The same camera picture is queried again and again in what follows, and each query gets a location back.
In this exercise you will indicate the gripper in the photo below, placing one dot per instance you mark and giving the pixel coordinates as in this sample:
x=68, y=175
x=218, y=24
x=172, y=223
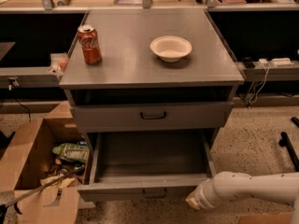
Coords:
x=201, y=194

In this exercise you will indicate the grey drawer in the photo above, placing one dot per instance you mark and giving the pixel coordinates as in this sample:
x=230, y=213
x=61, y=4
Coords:
x=147, y=165
x=150, y=117

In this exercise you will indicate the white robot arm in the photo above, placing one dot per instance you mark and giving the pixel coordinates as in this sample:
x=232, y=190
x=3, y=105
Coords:
x=227, y=187

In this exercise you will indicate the grey top drawer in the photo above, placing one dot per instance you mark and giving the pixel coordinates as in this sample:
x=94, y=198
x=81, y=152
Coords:
x=150, y=117

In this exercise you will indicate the black floor bar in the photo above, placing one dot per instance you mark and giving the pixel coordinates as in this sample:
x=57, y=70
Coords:
x=286, y=142

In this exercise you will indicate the green snack bag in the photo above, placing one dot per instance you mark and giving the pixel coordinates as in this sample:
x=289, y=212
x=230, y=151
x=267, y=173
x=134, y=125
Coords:
x=72, y=152

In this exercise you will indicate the white paper bowl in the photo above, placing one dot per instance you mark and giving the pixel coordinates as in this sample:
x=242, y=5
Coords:
x=170, y=48

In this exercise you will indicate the white power strip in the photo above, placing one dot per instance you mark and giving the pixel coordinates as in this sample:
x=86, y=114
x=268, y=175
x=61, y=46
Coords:
x=281, y=62

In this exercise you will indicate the brown cardboard box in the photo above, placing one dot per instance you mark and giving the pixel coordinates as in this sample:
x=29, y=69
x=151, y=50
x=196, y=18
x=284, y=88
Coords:
x=28, y=159

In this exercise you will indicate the red cola can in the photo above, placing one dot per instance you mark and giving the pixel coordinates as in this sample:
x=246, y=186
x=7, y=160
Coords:
x=88, y=39

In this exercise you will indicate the long grey stick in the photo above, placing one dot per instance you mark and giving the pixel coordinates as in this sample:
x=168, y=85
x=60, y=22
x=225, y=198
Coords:
x=4, y=207

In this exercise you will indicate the clear plastic package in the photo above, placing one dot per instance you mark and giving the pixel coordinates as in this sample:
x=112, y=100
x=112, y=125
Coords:
x=58, y=63

